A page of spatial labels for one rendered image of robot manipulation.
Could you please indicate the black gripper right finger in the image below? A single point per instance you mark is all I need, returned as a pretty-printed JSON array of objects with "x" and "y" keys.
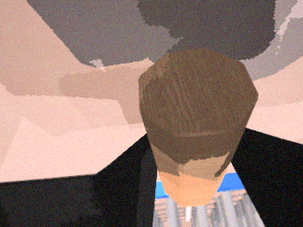
[{"x": 271, "y": 171}]

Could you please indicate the blue flat strip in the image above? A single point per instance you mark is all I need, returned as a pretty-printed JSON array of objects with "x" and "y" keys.
[{"x": 230, "y": 181}]

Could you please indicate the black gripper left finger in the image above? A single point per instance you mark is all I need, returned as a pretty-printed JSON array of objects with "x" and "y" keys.
[{"x": 120, "y": 195}]

